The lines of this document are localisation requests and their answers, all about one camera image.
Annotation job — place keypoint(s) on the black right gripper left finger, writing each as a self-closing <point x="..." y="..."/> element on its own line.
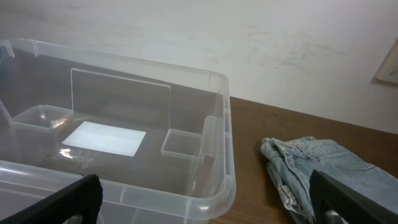
<point x="83" y="197"/>

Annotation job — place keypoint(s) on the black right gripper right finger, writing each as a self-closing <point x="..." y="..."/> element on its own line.
<point x="335" y="202"/>

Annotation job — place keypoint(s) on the clear plastic storage bin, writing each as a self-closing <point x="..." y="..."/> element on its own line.
<point x="158" y="136"/>

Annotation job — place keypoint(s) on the framed picture on wall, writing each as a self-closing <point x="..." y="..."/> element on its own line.
<point x="387" y="71"/>

